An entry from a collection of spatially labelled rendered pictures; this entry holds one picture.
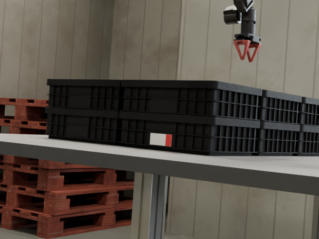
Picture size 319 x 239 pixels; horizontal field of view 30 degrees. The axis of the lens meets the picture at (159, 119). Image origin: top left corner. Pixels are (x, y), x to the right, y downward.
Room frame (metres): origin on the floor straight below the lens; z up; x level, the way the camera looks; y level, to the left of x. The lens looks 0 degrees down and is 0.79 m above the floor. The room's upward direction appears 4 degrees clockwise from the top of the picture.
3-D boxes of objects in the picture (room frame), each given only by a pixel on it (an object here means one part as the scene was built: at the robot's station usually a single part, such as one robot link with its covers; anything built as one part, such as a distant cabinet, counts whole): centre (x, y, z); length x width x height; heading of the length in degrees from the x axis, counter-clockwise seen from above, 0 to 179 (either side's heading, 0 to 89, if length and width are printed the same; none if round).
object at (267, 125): (2.24, -0.29, 0.76); 0.40 x 0.30 x 0.12; 50
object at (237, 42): (2.29, -0.31, 1.11); 0.07 x 0.07 x 0.09; 50
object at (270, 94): (2.24, -0.29, 0.92); 0.40 x 0.30 x 0.02; 50
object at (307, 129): (2.47, -0.48, 0.76); 0.40 x 0.30 x 0.12; 50
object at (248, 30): (2.30, -0.32, 1.18); 0.10 x 0.07 x 0.07; 140
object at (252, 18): (2.31, -0.32, 1.24); 0.07 x 0.06 x 0.07; 54
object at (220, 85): (2.01, -0.10, 0.92); 0.40 x 0.30 x 0.02; 50
